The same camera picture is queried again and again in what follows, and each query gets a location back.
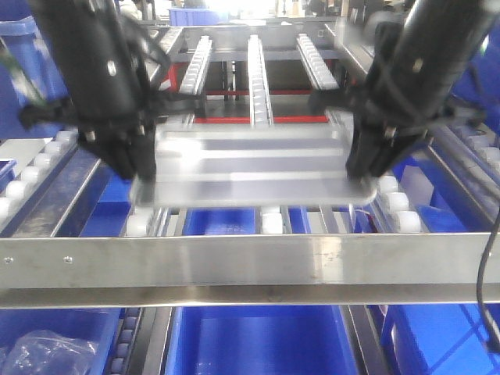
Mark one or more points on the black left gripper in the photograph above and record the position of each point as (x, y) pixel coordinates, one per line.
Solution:
(126, 145)

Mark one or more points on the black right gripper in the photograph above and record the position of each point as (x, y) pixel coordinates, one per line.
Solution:
(373, 153)

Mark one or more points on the small ribbed silver tray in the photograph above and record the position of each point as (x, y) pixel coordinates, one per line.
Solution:
(235, 165)

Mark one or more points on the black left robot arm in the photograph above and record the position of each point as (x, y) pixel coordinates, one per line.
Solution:
(105, 79)

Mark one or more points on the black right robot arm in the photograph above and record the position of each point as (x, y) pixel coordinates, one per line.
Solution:
(413, 70)

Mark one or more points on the blue bin lower shelf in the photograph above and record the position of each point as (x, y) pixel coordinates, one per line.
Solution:
(259, 339)

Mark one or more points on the white roller track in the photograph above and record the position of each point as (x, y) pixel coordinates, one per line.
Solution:
(195, 75)
(261, 115)
(317, 70)

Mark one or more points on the clear plastic bag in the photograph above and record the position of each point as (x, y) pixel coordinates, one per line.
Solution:
(46, 352)

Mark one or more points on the red metal frame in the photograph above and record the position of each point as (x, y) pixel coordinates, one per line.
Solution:
(188, 99)

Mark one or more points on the steel front shelf rail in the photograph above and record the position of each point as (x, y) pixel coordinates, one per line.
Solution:
(294, 269)

